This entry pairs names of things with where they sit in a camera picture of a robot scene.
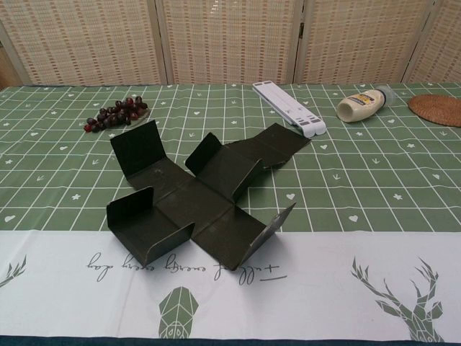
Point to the black foldable cardboard box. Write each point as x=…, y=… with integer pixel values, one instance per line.
x=187, y=194

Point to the white folding stand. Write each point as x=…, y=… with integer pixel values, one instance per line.
x=288, y=108

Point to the green white grid tablecloth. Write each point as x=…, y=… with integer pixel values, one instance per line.
x=324, y=202

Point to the dark red grape bunch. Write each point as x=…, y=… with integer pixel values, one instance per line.
x=117, y=114

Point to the beige bamboo folding screen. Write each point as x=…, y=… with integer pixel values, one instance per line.
x=230, y=39

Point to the cream mayonnaise squeeze bottle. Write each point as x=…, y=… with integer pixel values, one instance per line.
x=360, y=104

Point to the round brown woven coaster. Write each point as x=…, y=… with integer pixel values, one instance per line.
x=437, y=110

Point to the brown wooden door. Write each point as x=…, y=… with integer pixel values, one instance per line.
x=5, y=72

